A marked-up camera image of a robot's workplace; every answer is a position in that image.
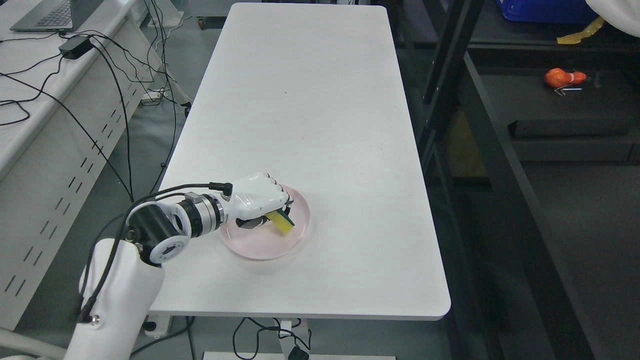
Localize dark metal shelf rack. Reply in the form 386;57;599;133
380;0;639;360

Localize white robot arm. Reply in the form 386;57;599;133
63;183;238;360

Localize grey laptop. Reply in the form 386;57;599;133
10;0;103;32

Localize green yellow sponge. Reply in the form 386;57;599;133
264;209;295;235

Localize yellow tape strip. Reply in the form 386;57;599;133
556;16;605;45

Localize white table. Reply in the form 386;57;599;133
151;3;451;321

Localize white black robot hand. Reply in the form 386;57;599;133
221;172;294;230

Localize pink round plate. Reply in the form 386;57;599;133
219;185;312;261

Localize white power strip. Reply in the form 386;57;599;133
140;89;164;105

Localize orange toy on shelf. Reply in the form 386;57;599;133
543;67;587;90

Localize black power adapter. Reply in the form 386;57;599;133
58;34;95;60

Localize blue plastic bin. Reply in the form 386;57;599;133
495;0;598;24

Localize white side desk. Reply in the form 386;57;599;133
0;0;161;331

